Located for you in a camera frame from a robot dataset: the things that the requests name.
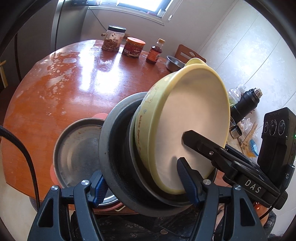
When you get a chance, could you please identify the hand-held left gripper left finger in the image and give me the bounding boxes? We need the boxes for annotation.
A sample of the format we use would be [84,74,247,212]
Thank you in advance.
[27,170,109,241]

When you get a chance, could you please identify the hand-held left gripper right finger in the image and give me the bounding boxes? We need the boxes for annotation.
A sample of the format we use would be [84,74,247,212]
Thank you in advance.
[177,157,269,241]

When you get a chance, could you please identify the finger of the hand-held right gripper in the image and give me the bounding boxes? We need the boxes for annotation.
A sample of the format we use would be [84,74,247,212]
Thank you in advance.
[182,130,234,172]
[225,144,255,165]

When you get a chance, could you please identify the yellow bowl with handle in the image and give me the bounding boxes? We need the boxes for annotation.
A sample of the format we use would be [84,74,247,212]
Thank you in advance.
[134,57,231,194]

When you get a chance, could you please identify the deep steel bowl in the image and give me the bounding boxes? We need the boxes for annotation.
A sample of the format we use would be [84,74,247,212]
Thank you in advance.
[124,109,218,207]

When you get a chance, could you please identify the steel plate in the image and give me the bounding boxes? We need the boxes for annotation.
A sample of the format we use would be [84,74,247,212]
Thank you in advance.
[53,118,121,205]

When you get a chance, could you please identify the wide rimmed steel bowl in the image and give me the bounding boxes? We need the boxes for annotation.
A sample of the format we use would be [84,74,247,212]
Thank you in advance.
[98,92,197,218]

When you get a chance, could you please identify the pink plastic plate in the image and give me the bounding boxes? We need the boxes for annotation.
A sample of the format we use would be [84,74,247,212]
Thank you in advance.
[49,113,126,212]

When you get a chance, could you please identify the wooden clips bundle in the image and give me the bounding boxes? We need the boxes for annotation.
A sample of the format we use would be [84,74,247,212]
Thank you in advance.
[240,123,258,151]

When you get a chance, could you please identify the small steel cup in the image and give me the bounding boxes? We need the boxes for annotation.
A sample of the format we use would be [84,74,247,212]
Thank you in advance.
[229,117,243,139]

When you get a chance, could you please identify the black thermos flask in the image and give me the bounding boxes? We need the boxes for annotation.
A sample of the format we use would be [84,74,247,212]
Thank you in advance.
[230,87,264,121]

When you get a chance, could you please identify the person's floral pants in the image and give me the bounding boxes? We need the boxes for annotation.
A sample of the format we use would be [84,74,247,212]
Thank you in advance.
[70,206,232,241]

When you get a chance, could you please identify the green label plastic bottle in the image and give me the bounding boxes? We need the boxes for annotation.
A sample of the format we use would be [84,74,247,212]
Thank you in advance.
[228,85,247,105]

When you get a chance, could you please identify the small steel bowl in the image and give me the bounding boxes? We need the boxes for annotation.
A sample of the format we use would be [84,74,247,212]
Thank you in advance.
[166,55,186,73]

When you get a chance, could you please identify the wooden chair back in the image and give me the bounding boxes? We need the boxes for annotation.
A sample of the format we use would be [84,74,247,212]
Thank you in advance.
[174,44,206,63]

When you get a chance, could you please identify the brown sauce bottle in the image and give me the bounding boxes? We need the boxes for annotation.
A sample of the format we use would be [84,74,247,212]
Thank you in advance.
[146,38,166,64]

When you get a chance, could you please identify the red lid jar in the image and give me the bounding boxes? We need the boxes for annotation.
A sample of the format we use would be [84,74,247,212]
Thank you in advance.
[122,37,146,57]

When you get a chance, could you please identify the black lid pickle jar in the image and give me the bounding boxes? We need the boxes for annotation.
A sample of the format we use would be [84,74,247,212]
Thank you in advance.
[101,25,127,52]

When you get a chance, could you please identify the wooden armchair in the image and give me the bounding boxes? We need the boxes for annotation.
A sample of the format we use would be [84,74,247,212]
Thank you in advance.
[0,60,8,88]

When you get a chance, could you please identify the window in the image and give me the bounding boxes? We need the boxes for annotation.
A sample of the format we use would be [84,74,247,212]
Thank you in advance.
[89,0,173,26]

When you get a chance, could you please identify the grey refrigerator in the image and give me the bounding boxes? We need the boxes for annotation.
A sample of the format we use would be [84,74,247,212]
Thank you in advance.
[14,0,89,61]

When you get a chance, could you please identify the thick black cable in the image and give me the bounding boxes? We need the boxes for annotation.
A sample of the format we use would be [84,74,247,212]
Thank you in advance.
[0,125,41,210]

